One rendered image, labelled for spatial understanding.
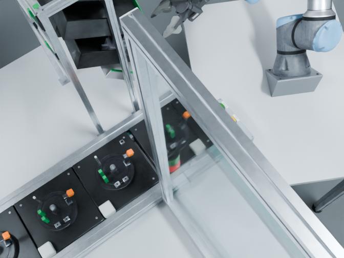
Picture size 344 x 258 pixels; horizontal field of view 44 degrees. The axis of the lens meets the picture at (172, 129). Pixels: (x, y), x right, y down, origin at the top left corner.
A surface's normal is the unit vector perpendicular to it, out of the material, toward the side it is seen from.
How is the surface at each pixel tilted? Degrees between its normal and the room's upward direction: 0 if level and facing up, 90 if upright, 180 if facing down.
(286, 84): 90
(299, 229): 0
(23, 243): 0
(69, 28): 90
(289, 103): 0
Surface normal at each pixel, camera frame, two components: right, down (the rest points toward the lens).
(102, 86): -0.04, -0.39
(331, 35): 0.50, 0.40
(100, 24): 0.43, 0.83
